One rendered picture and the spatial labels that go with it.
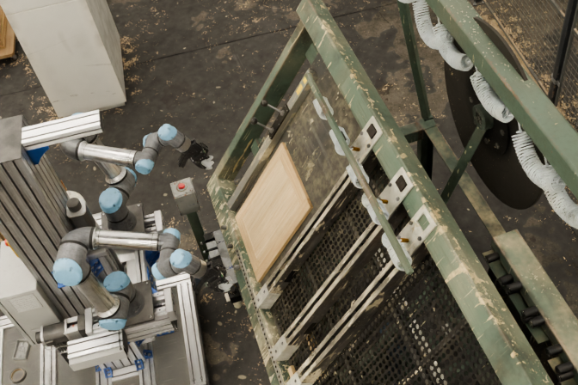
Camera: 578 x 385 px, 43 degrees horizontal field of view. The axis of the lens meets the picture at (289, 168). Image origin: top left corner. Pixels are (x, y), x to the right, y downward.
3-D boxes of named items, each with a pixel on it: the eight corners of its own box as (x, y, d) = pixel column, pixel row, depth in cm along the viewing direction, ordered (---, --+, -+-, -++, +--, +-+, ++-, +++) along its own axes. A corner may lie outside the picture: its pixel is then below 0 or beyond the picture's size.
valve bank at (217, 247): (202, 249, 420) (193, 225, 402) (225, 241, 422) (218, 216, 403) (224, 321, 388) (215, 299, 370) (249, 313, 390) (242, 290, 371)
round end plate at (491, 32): (432, 120, 345) (439, -20, 284) (443, 117, 345) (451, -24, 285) (517, 251, 294) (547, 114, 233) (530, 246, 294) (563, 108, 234)
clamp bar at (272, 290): (265, 295, 359) (222, 294, 347) (392, 119, 293) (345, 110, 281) (271, 312, 353) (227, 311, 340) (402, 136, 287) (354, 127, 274)
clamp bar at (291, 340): (282, 345, 341) (238, 345, 328) (422, 169, 275) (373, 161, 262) (289, 363, 334) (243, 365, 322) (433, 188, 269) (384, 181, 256)
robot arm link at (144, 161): (47, 147, 331) (148, 163, 323) (57, 130, 338) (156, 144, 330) (54, 163, 340) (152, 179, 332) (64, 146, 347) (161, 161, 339)
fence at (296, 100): (233, 204, 399) (226, 203, 397) (314, 70, 346) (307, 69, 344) (235, 210, 396) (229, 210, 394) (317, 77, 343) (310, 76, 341)
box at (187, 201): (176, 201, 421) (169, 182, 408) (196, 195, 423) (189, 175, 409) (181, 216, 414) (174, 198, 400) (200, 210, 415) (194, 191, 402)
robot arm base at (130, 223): (108, 238, 374) (102, 227, 366) (107, 216, 384) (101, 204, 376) (138, 231, 375) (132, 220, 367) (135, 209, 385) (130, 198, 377)
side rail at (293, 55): (230, 173, 418) (214, 171, 412) (322, 18, 357) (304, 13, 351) (234, 180, 414) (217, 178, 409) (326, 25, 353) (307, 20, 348)
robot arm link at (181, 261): (168, 251, 293) (184, 244, 289) (186, 260, 301) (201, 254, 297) (167, 268, 288) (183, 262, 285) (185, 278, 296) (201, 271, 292)
